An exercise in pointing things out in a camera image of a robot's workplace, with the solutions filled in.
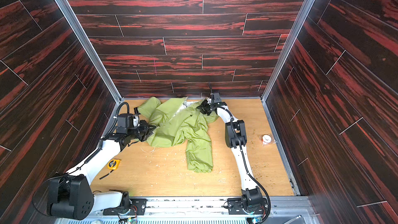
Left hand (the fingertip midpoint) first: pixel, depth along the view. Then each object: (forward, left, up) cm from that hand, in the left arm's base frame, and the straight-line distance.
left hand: (157, 125), depth 84 cm
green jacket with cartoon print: (+10, -11, -11) cm, 18 cm away
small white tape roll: (+1, -65, -15) cm, 67 cm away
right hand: (+28, -23, -15) cm, 39 cm away
